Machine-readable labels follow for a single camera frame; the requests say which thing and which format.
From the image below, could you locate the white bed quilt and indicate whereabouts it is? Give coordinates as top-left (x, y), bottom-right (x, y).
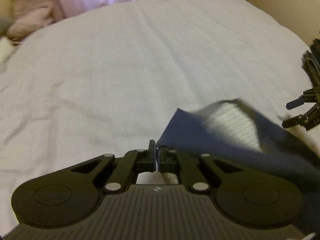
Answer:
top-left (1, 0), bottom-right (311, 235)

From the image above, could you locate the black clothing pile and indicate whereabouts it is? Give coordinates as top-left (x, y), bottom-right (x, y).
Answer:
top-left (302, 38), bottom-right (320, 87)

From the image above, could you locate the mauve crumpled blanket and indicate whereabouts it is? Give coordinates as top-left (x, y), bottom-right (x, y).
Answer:
top-left (6, 0), bottom-right (66, 43)

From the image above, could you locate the navy blue garment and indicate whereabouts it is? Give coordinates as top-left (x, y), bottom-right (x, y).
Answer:
top-left (157, 99), bottom-right (319, 234)

